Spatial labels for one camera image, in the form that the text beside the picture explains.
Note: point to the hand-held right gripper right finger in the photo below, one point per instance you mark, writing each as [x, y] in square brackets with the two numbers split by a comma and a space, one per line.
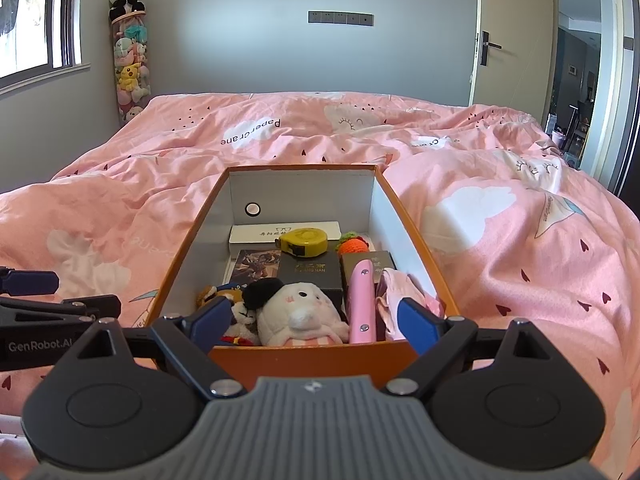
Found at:
[417, 322]

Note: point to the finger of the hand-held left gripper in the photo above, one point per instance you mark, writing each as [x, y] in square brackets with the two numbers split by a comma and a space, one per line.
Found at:
[30, 282]
[50, 310]

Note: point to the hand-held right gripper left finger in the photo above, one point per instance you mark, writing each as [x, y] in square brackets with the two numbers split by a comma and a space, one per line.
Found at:
[210, 317]

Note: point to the brown bear plush toy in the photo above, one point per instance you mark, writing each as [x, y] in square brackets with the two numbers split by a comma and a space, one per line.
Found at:
[242, 316]

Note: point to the pink cloth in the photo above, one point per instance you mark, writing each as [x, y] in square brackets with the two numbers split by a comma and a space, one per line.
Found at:
[395, 285]

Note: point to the pink slim case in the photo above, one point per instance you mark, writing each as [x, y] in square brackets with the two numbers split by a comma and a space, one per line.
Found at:
[362, 300]

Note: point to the illustrated notebook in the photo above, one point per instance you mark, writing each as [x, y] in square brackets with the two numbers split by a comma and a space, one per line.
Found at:
[255, 265]

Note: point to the white dog plush toy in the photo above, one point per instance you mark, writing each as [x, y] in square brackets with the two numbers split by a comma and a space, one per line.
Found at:
[300, 310]

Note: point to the white box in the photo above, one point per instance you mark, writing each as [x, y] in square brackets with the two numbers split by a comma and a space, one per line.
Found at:
[260, 235]

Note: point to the orange crochet carrot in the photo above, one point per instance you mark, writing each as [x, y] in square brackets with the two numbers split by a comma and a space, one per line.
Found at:
[352, 246]

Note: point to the orange cardboard box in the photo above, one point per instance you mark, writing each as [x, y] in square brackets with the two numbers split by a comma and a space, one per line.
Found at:
[310, 360]

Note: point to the yellow tape measure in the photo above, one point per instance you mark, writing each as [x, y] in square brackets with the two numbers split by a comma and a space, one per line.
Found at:
[305, 240]

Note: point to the pink printed blanket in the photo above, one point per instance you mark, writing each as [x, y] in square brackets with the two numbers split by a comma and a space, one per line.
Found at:
[500, 260]

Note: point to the clear tube of plush toys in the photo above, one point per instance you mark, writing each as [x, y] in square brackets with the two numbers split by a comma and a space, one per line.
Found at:
[130, 75]

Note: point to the window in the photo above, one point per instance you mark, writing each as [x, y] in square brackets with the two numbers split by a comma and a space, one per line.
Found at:
[30, 20]

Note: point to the panda plush toy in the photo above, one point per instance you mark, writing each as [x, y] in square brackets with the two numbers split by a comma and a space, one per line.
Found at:
[125, 0]

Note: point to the white door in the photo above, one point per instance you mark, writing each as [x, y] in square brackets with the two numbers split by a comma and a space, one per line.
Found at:
[515, 35]

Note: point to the grey wall switch panel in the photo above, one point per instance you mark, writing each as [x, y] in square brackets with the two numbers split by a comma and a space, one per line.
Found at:
[340, 18]

